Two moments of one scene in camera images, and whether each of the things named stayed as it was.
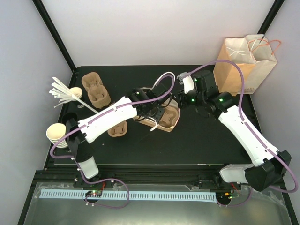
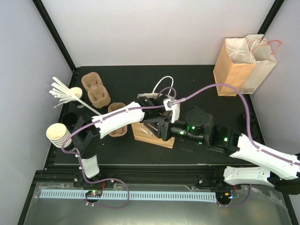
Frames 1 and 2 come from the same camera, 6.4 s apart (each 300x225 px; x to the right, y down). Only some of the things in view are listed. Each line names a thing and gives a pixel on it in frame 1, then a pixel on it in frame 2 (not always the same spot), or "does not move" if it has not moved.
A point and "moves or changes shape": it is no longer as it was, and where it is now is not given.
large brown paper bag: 228,78 does not move
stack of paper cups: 56,131 does not move
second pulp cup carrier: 119,130 does not move
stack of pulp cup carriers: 97,93 does not move
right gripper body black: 184,103 to 167,134
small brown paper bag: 168,119 moves or changes shape
